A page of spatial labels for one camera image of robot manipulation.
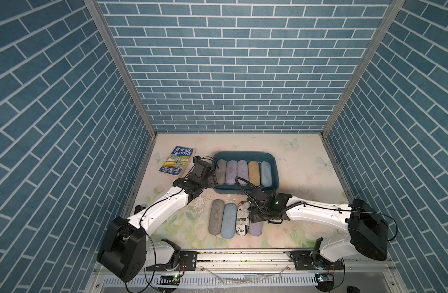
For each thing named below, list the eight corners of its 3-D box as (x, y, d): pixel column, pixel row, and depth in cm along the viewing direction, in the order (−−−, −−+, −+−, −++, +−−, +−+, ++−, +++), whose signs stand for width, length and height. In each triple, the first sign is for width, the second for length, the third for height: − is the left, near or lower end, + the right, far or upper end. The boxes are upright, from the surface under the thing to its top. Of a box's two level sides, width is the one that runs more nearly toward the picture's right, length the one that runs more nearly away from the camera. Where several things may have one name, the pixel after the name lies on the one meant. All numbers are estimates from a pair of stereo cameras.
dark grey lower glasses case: (208, 234, 83) (208, 232, 80) (211, 202, 93) (210, 199, 90) (223, 234, 83) (223, 232, 80) (224, 202, 93) (224, 199, 90)
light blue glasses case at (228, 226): (221, 238, 81) (220, 236, 79) (222, 205, 91) (222, 202, 88) (236, 238, 81) (236, 236, 79) (236, 205, 91) (236, 202, 89)
